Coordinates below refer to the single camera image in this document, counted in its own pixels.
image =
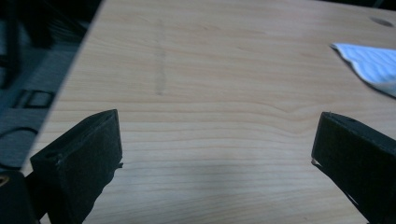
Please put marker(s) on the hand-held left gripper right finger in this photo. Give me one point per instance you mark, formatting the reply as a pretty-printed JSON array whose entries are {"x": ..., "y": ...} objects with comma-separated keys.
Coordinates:
[{"x": 358, "y": 158}]

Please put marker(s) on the dark equipment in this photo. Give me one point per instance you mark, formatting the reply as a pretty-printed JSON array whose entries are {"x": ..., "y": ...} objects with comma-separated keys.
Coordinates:
[{"x": 46, "y": 18}]

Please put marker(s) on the blue striped cloth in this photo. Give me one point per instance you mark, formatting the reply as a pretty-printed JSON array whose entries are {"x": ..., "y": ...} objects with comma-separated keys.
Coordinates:
[{"x": 372, "y": 63}]

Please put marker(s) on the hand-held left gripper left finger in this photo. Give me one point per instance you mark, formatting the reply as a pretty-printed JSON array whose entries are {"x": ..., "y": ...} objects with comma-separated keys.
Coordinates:
[{"x": 81, "y": 155}]

